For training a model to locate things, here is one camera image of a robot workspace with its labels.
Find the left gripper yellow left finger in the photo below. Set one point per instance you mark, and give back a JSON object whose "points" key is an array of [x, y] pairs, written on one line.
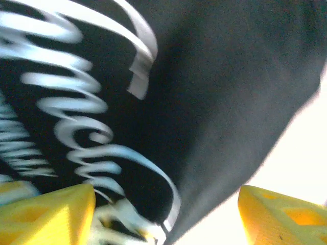
{"points": [[46, 222]]}

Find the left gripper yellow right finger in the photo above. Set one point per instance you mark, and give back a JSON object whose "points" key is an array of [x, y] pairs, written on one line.
{"points": [[263, 219]]}

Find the black t-shirt with floral print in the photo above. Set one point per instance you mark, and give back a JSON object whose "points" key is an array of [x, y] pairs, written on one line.
{"points": [[204, 76]]}

